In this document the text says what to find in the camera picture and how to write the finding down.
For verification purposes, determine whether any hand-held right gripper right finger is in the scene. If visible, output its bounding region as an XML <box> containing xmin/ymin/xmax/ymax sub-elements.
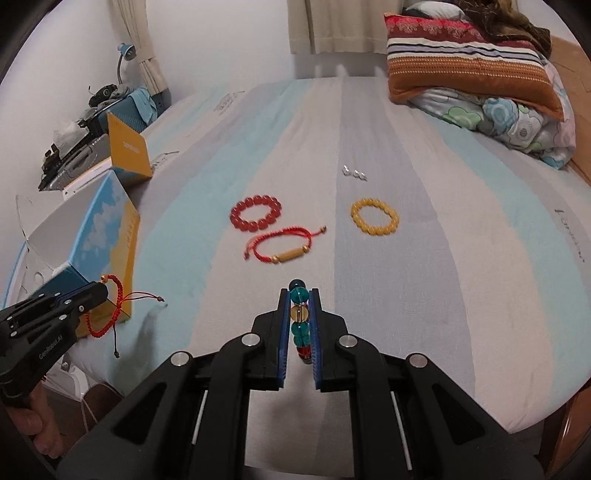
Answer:
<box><xmin>308</xmin><ymin>287</ymin><xmax>546</xmax><ymax>480</ymax></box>

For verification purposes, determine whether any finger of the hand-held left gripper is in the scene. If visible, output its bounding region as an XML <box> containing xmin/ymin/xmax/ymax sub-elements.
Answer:
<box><xmin>8</xmin><ymin>281</ymin><xmax>110</xmax><ymax>341</ymax></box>
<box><xmin>0</xmin><ymin>286</ymin><xmax>86</xmax><ymax>326</ymax></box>

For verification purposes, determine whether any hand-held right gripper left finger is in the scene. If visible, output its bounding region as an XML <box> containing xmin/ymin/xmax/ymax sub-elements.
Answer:
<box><xmin>55</xmin><ymin>287</ymin><xmax>293</xmax><ymax>480</ymax></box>

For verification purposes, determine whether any multicolour glass bead bracelet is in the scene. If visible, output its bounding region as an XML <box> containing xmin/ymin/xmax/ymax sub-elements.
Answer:
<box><xmin>288</xmin><ymin>278</ymin><xmax>311</xmax><ymax>366</ymax></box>

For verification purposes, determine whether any thin red cord bracelet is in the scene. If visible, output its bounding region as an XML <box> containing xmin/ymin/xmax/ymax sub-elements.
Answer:
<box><xmin>85</xmin><ymin>274</ymin><xmax>167</xmax><ymax>359</ymax></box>

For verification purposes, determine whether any sky-print yellow cardboard box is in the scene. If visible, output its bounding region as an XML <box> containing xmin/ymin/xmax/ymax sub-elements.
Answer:
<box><xmin>18</xmin><ymin>174</ymin><xmax>141</xmax><ymax>340</ymax></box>

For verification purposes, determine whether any person's left hand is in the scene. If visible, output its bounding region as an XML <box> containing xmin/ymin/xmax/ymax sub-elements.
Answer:
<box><xmin>8</xmin><ymin>385</ymin><xmax>66</xmax><ymax>461</ymax></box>

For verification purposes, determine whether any striped bed sheet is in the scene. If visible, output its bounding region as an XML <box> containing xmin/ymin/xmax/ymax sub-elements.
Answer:
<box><xmin>69</xmin><ymin>76</ymin><xmax>591</xmax><ymax>435</ymax></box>

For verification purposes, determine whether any silver suitcase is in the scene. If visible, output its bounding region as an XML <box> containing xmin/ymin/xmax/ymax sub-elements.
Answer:
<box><xmin>39</xmin><ymin>133</ymin><xmax>112</xmax><ymax>193</ymax></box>

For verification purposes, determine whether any teal cloth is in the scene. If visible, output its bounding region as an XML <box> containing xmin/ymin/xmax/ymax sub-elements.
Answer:
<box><xmin>124</xmin><ymin>87</ymin><xmax>158</xmax><ymax>125</ymax></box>

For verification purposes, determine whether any blue desk lamp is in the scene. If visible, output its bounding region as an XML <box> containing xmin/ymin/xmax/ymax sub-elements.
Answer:
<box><xmin>116</xmin><ymin>42</ymin><xmax>140</xmax><ymax>86</ymax></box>

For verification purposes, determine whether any cream curtain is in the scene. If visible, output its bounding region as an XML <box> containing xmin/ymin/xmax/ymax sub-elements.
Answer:
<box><xmin>286</xmin><ymin>0</ymin><xmax>405</xmax><ymax>55</ymax></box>
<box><xmin>112</xmin><ymin>0</ymin><xmax>170</xmax><ymax>96</ymax></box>

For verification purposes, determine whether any floral quilt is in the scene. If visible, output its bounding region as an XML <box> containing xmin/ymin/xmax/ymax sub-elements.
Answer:
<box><xmin>406</xmin><ymin>59</ymin><xmax>578</xmax><ymax>171</ymax></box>

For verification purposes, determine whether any striped orange pillow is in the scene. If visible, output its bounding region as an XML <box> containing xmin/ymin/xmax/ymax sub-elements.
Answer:
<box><xmin>384</xmin><ymin>12</ymin><xmax>567</xmax><ymax>121</ymax></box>

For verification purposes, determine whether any wooden headboard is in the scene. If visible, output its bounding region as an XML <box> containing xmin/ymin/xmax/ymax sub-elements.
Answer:
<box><xmin>549</xmin><ymin>34</ymin><xmax>591</xmax><ymax>186</ymax></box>

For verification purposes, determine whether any brown blanket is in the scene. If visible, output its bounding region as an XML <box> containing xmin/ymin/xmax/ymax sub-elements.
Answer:
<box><xmin>450</xmin><ymin>0</ymin><xmax>553</xmax><ymax>59</ymax></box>

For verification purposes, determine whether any red cord bracelet, gold tube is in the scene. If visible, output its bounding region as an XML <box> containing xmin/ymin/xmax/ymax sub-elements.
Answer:
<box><xmin>243</xmin><ymin>224</ymin><xmax>328</xmax><ymax>267</ymax></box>

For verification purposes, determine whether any yellow bead bracelet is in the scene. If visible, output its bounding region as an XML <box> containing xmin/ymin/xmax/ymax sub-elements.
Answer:
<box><xmin>349</xmin><ymin>198</ymin><xmax>399</xmax><ymax>237</ymax></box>

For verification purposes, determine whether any red bead bracelet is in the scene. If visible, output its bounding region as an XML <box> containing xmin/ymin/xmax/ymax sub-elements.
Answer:
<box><xmin>230</xmin><ymin>196</ymin><xmax>284</xmax><ymax>233</ymax></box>

